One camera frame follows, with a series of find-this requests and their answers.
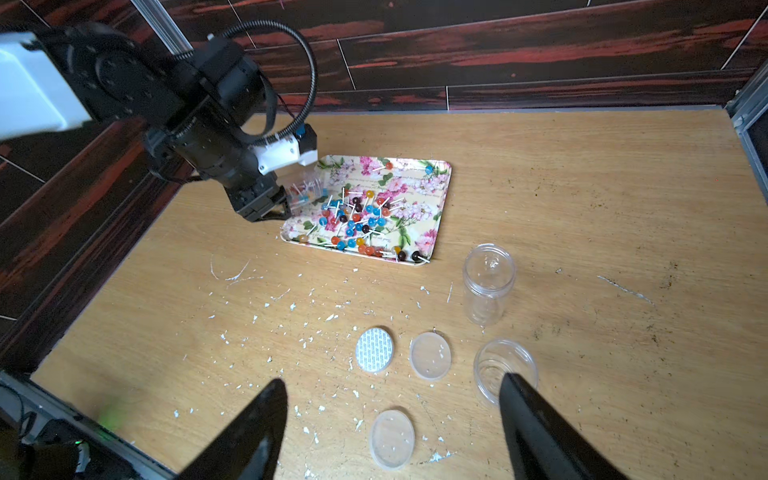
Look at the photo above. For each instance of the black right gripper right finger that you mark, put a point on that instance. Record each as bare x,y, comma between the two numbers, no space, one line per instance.
541,443

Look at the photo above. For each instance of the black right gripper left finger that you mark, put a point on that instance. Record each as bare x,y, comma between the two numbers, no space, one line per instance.
249,447

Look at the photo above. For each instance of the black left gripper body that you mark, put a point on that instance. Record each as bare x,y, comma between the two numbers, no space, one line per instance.
264,200

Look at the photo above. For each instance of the clear plastic jar lid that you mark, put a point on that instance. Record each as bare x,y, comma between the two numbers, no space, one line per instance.
430,356

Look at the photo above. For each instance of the white patterned jar lid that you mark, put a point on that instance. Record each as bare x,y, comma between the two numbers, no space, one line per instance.
374,350

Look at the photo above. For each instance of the clear plastic candy jar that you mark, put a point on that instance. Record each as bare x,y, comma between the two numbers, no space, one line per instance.
489,275

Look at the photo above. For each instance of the candy jar with lid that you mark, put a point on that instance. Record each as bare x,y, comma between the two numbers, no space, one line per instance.
303,186

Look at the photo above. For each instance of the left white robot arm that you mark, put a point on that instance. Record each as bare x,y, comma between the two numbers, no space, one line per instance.
194,107

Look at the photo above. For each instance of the pile of colourful lollipops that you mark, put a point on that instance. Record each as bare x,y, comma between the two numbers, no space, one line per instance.
360,222

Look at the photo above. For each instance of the floral rectangular tray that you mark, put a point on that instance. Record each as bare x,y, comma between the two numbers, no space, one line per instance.
372,210

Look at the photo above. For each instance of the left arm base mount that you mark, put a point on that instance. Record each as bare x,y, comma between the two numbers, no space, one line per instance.
58,454

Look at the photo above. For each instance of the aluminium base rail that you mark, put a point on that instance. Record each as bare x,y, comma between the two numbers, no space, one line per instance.
35,407

